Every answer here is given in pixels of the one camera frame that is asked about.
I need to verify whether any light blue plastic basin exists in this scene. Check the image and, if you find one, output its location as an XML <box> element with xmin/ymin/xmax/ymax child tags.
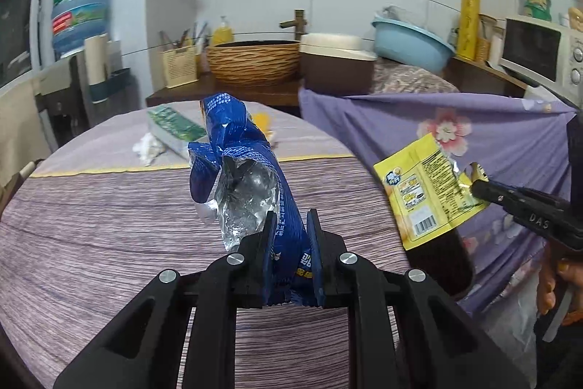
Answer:
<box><xmin>372</xmin><ymin>16</ymin><xmax>454</xmax><ymax>74</ymax></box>

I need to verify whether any water dispenser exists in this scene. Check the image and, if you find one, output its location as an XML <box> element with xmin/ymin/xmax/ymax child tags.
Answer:
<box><xmin>34</xmin><ymin>51</ymin><xmax>140</xmax><ymax>150</ymax></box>

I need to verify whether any green carton box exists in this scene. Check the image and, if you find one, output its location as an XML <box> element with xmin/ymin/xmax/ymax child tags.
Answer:
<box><xmin>147</xmin><ymin>105</ymin><xmax>208</xmax><ymax>161</ymax></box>

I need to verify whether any cream utensil holder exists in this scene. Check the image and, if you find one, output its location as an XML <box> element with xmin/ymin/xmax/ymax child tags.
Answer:
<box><xmin>162</xmin><ymin>45</ymin><xmax>199</xmax><ymax>89</ymax></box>

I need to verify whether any woven brown basin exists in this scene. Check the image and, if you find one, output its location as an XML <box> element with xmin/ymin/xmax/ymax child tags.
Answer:
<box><xmin>207</xmin><ymin>40</ymin><xmax>300</xmax><ymax>87</ymax></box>

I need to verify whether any yellow wrap roll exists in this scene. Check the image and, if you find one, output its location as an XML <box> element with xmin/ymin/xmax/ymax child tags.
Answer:
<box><xmin>457</xmin><ymin>0</ymin><xmax>480</xmax><ymax>60</ymax></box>

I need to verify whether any wooden counter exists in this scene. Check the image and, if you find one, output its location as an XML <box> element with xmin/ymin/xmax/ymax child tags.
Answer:
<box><xmin>145</xmin><ymin>75</ymin><xmax>300</xmax><ymax>108</ymax></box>

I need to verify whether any window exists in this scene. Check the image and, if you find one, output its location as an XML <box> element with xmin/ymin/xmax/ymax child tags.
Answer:
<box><xmin>1</xmin><ymin>0</ymin><xmax>55</xmax><ymax>86</ymax></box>

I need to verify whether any yellow white sponge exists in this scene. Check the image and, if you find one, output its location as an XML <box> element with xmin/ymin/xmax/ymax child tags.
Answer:
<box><xmin>251</xmin><ymin>113</ymin><xmax>277</xmax><ymax>148</ymax></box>

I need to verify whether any crumpled white tissue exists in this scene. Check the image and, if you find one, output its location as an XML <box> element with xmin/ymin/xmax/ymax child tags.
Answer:
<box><xmin>132</xmin><ymin>132</ymin><xmax>166</xmax><ymax>167</ymax></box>

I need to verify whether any yellow snack packet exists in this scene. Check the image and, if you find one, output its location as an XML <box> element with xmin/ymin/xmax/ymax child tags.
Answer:
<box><xmin>373</xmin><ymin>134</ymin><xmax>488</xmax><ymax>251</ymax></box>

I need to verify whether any yellow soap dispenser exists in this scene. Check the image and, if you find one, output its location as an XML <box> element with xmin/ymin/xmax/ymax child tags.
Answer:
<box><xmin>211</xmin><ymin>16</ymin><xmax>234</xmax><ymax>46</ymax></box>

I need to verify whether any right hand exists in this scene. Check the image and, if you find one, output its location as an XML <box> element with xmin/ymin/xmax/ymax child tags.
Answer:
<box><xmin>537</xmin><ymin>245</ymin><xmax>583</xmax><ymax>326</ymax></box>

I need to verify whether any brown cream rice cooker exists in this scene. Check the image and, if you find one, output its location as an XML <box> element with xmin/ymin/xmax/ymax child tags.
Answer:
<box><xmin>300</xmin><ymin>32</ymin><xmax>377</xmax><ymax>96</ymax></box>

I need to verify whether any white microwave oven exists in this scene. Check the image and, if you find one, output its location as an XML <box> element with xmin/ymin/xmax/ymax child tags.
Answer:
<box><xmin>499</xmin><ymin>16</ymin><xmax>582</xmax><ymax>109</ymax></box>

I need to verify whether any blue water jug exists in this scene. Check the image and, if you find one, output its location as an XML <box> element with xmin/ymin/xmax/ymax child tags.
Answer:
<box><xmin>51</xmin><ymin>0</ymin><xmax>110</xmax><ymax>58</ymax></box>

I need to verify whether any blue snack wrapper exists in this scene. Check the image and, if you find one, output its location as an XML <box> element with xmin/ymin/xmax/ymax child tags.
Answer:
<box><xmin>188</xmin><ymin>93</ymin><xmax>317</xmax><ymax>306</ymax></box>

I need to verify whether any purple floral cloth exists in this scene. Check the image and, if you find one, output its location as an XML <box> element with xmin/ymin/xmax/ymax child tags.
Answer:
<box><xmin>298</xmin><ymin>89</ymin><xmax>576</xmax><ymax>315</ymax></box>

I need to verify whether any bamboo style faucet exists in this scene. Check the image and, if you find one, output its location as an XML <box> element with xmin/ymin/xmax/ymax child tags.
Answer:
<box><xmin>279</xmin><ymin>9</ymin><xmax>307</xmax><ymax>42</ymax></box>

